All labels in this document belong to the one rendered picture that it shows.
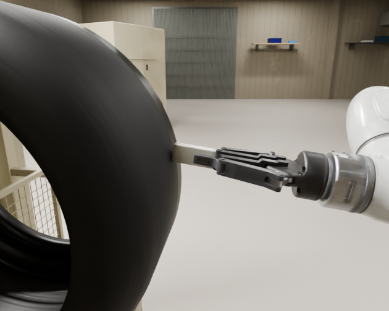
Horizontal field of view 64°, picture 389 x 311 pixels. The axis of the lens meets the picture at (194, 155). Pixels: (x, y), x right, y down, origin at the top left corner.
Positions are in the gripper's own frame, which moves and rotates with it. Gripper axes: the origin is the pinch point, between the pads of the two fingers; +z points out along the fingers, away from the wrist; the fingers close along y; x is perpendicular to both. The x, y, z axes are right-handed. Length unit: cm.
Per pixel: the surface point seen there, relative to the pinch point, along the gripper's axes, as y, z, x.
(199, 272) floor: -132, -2, 124
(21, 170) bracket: -56, 71, 36
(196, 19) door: -1172, 177, -145
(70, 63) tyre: 13.3, 14.1, -12.5
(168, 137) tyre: -0.7, 4.8, -2.1
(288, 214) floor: -228, -76, 114
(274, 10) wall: -1217, -99, -214
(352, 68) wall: -1262, -437, -57
